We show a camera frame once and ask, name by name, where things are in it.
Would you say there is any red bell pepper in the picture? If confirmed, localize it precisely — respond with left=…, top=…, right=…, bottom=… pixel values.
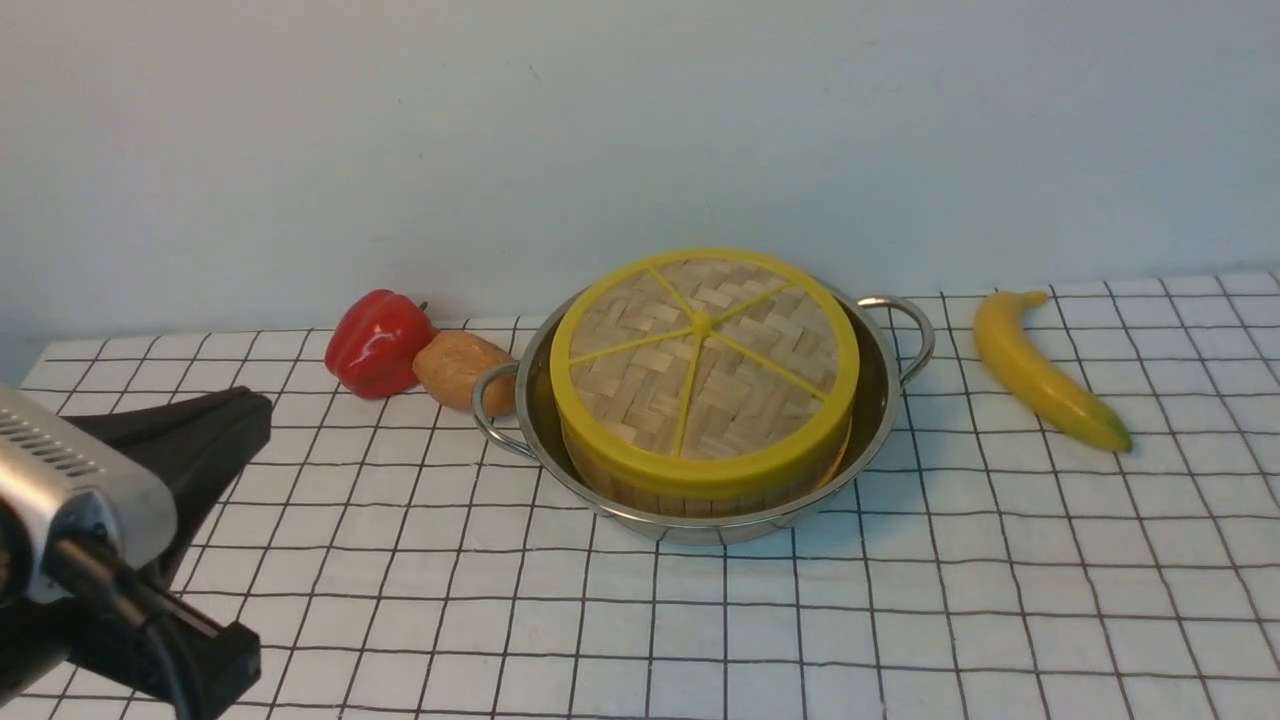
left=324, top=290, right=438, bottom=400

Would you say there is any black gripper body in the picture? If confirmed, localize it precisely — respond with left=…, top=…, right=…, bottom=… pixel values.
left=1, top=501, right=76, bottom=705

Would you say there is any yellow banana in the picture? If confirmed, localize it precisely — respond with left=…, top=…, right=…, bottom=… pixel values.
left=973, top=290, right=1134, bottom=454

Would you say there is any bamboo steamer basket yellow rim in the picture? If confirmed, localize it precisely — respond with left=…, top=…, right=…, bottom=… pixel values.
left=562, top=427, right=852, bottom=518

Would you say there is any white grid tablecloth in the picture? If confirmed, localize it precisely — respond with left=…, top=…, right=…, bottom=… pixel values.
left=17, top=272, right=1279, bottom=719

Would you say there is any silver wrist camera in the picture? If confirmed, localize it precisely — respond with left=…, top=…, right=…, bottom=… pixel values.
left=1, top=387, right=178, bottom=603

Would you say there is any brown potato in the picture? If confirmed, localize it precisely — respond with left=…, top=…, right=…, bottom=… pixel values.
left=411, top=331, right=515, bottom=413

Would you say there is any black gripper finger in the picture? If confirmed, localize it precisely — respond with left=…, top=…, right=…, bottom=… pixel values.
left=67, top=387, right=273, bottom=587
left=70, top=591, right=262, bottom=719

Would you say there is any woven bamboo steamer lid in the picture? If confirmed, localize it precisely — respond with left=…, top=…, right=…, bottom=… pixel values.
left=549, top=249, right=861, bottom=457

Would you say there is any stainless steel two-handled pot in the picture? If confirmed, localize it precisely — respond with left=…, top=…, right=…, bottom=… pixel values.
left=470, top=284, right=936, bottom=546

